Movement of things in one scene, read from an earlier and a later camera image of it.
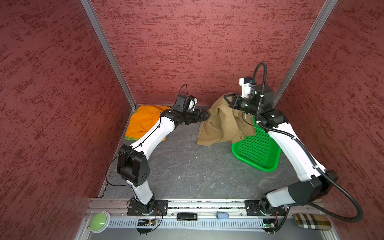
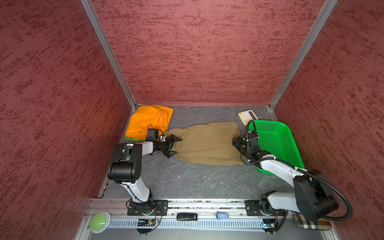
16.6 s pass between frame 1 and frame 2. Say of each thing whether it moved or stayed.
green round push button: stayed
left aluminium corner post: stayed
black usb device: stayed
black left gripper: moved
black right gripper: moved
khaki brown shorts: moved
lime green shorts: stayed
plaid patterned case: stayed
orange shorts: stayed
